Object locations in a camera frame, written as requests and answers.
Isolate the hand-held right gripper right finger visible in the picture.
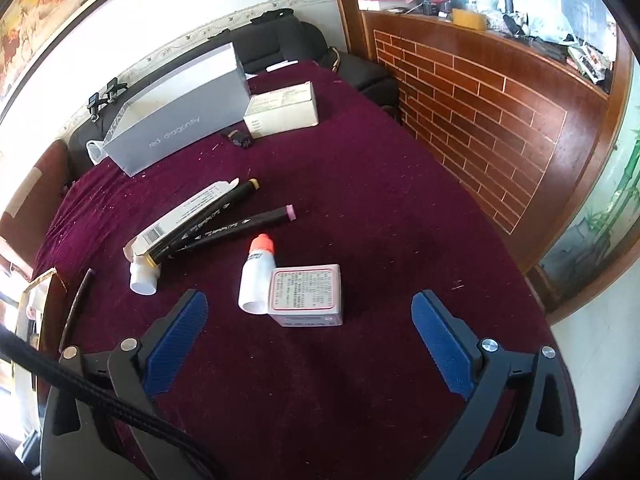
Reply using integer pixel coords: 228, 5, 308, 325
410, 289, 579, 480

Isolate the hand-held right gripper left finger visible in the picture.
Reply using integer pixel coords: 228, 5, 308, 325
40, 288, 209, 480

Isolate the wooden box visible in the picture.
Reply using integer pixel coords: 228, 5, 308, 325
12, 266, 70, 361

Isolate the black marker pink cap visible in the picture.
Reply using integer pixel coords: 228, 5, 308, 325
167, 204, 297, 260

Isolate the small white square box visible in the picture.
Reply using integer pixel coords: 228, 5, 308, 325
267, 264, 345, 328

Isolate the white plastic bottle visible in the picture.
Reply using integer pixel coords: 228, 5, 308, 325
129, 252, 162, 296

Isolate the white bottle orange cap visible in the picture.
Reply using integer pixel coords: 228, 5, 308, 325
237, 234, 277, 316

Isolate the long white barcode box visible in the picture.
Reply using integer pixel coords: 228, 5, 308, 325
123, 178, 242, 261

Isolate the black marker yellow cap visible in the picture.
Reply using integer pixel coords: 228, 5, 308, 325
145, 177, 261, 267

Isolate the bamboo painting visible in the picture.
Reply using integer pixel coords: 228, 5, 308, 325
540, 125, 640, 311

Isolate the brown leather chair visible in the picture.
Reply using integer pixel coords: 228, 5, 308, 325
0, 139, 71, 241

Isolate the small dark lighter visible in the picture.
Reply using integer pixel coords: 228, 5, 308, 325
222, 128, 253, 150

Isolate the large grey cardboard box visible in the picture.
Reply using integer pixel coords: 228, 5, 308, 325
101, 42, 252, 177

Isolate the wooden brick pattern counter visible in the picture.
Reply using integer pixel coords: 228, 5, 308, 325
350, 7, 623, 271

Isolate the cream cardboard box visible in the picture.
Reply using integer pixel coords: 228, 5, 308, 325
243, 81, 320, 140

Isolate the yellow object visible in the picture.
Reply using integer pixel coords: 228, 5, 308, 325
450, 8, 488, 28

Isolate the pile of counter clutter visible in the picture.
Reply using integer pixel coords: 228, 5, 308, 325
407, 0, 616, 91

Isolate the framed painting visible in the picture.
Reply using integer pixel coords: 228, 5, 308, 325
0, 0, 141, 106

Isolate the black braided cable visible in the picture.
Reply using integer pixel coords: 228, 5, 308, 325
0, 327, 226, 480

